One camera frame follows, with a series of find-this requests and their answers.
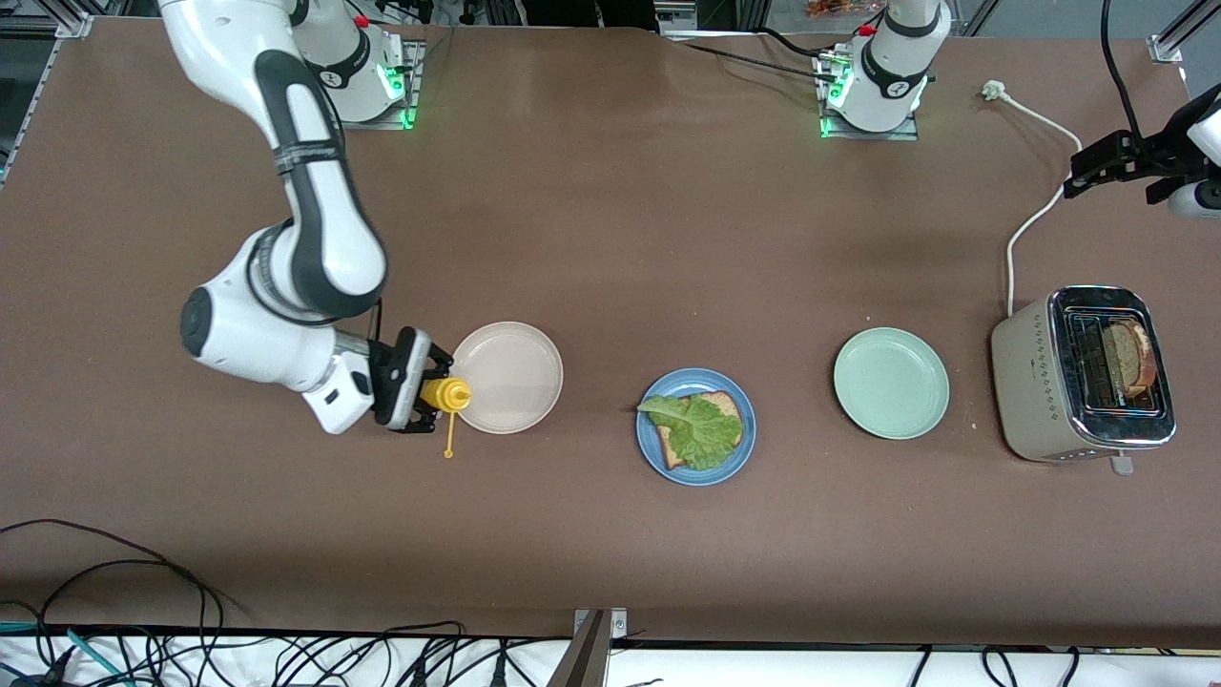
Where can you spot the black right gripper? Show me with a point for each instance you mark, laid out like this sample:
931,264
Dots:
382,361

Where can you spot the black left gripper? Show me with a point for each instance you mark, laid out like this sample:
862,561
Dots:
1148,155

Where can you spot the yellow squeeze bottle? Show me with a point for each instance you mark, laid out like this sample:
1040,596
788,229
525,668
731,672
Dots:
446,393

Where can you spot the green lettuce leaf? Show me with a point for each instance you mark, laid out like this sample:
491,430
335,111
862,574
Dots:
706,434

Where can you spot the brown bread slice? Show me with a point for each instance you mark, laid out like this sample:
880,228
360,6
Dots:
1133,358
722,403

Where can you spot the blue plate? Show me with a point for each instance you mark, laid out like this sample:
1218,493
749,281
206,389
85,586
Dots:
739,458

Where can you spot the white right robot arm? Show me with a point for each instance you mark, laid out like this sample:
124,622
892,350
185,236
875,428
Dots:
315,239

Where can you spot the white plate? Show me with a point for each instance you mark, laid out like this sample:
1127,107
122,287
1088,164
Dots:
510,378

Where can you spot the green plate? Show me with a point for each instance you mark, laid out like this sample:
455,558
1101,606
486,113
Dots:
891,384

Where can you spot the beige chrome toaster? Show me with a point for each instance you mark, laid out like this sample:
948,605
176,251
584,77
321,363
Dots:
1030,382

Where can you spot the orange snack packet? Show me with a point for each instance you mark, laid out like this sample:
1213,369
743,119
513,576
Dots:
838,8

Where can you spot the aluminium frame extrusion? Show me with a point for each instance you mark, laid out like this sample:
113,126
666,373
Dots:
72,17
1178,33

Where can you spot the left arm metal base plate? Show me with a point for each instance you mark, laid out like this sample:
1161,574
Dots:
911,132

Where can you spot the silver metal table bracket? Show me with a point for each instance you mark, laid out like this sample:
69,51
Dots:
599,625

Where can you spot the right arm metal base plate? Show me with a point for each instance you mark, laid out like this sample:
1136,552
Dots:
415,86

